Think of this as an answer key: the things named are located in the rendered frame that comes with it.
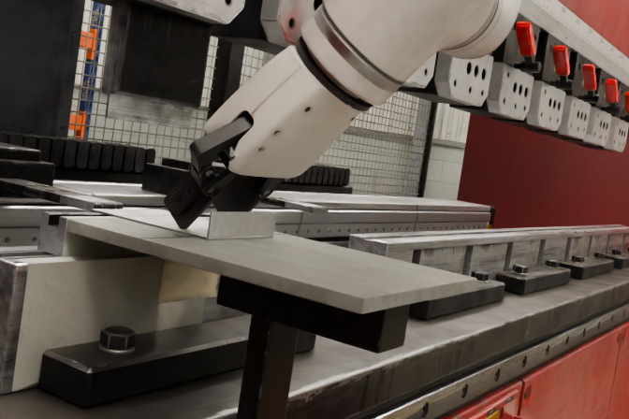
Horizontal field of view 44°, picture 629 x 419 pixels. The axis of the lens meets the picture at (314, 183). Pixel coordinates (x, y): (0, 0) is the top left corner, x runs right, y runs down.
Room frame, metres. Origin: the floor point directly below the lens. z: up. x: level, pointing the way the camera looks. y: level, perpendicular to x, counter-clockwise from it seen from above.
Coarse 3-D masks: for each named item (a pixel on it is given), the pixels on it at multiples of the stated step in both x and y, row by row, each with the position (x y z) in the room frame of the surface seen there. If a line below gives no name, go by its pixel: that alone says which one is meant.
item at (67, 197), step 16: (0, 144) 0.82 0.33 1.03; (0, 160) 0.77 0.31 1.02; (16, 160) 0.79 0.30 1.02; (32, 160) 0.81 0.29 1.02; (0, 176) 0.77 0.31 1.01; (16, 176) 0.79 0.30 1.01; (32, 176) 0.80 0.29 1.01; (48, 176) 0.82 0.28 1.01; (0, 192) 0.77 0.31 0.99; (16, 192) 0.74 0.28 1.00; (32, 192) 0.73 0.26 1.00; (48, 192) 0.71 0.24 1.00; (64, 192) 0.73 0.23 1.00; (80, 208) 0.69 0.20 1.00; (96, 208) 0.68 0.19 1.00; (112, 208) 0.70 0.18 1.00
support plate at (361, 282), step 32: (96, 224) 0.59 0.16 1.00; (128, 224) 0.61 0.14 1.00; (160, 256) 0.54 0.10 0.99; (192, 256) 0.53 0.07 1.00; (224, 256) 0.53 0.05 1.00; (256, 256) 0.55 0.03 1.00; (288, 256) 0.57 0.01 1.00; (320, 256) 0.59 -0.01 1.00; (352, 256) 0.62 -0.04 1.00; (384, 256) 0.65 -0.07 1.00; (288, 288) 0.48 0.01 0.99; (320, 288) 0.47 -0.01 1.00; (352, 288) 0.48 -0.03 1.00; (384, 288) 0.50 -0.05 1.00; (416, 288) 0.51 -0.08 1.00; (448, 288) 0.56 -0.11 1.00
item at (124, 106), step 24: (120, 24) 0.64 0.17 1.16; (144, 24) 0.65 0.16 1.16; (168, 24) 0.67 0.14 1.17; (192, 24) 0.70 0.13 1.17; (120, 48) 0.63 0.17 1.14; (144, 48) 0.65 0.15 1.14; (168, 48) 0.67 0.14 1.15; (192, 48) 0.70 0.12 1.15; (120, 72) 0.63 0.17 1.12; (144, 72) 0.65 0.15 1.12; (168, 72) 0.68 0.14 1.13; (192, 72) 0.70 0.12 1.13; (120, 96) 0.65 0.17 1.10; (144, 96) 0.66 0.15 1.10; (168, 96) 0.68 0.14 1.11; (192, 96) 0.71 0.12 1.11; (144, 120) 0.67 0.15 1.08; (168, 120) 0.70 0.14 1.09
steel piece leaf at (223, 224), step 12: (120, 216) 0.64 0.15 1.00; (132, 216) 0.65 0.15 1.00; (144, 216) 0.66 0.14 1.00; (156, 216) 0.67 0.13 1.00; (168, 216) 0.69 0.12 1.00; (216, 216) 0.60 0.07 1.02; (228, 216) 0.61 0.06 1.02; (240, 216) 0.62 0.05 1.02; (252, 216) 0.63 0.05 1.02; (264, 216) 0.65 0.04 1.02; (168, 228) 0.61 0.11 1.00; (180, 228) 0.62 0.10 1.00; (192, 228) 0.63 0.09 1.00; (204, 228) 0.64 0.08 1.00; (216, 228) 0.60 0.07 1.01; (228, 228) 0.61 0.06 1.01; (240, 228) 0.62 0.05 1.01; (252, 228) 0.64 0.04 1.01; (264, 228) 0.65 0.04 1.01
